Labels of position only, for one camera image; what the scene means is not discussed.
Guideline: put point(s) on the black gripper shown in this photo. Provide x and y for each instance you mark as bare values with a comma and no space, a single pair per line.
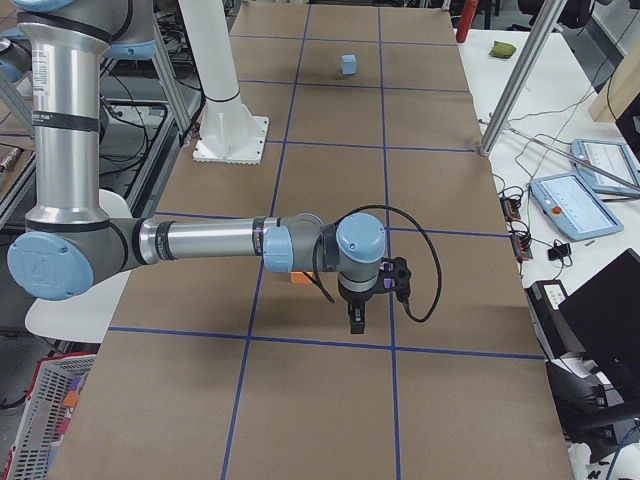
355,300

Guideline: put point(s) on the light blue foam block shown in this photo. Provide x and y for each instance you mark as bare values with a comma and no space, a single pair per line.
348,64

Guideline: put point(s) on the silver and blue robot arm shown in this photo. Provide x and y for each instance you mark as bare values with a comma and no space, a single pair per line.
68,40

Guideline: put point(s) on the orange foam block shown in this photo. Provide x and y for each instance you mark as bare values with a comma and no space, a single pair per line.
302,278

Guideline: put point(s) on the orange circuit board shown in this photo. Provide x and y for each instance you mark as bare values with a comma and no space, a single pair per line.
518,230

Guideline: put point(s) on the near blue teach pendant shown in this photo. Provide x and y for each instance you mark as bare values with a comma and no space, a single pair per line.
574,208

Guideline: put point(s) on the blue teach pendant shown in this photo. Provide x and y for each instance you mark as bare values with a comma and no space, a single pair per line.
614,157
574,208

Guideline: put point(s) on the black monitor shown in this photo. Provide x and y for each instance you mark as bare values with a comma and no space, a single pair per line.
604,315

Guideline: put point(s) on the metal grabber stick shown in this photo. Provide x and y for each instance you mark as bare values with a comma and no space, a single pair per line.
581,162

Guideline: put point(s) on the green bean bag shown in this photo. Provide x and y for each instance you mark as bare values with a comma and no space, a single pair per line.
502,50

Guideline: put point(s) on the far blue teach pendant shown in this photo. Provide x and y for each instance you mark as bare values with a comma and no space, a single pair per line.
614,157

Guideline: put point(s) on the white plastic basket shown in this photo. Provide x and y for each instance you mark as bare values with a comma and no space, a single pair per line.
41,428

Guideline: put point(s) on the red cylinder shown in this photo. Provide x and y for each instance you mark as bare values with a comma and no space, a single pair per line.
467,16

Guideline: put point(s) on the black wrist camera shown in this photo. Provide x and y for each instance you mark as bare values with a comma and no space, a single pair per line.
394,276

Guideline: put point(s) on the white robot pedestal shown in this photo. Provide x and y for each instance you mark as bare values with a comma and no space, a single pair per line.
228,132

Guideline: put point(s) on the aluminium frame post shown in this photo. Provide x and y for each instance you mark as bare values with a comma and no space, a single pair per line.
537,38

